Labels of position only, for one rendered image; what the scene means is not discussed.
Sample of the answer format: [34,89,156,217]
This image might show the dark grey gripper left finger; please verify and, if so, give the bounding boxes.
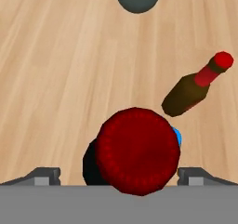
[0,166,61,187]

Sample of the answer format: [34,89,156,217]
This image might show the brown glass bottle red neck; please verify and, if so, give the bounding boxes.
[161,50,235,118]

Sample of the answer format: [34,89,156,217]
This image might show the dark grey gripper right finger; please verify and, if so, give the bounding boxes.
[177,166,238,187]

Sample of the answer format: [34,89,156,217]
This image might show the black bottle with red cap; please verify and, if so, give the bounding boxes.
[82,107,183,197]

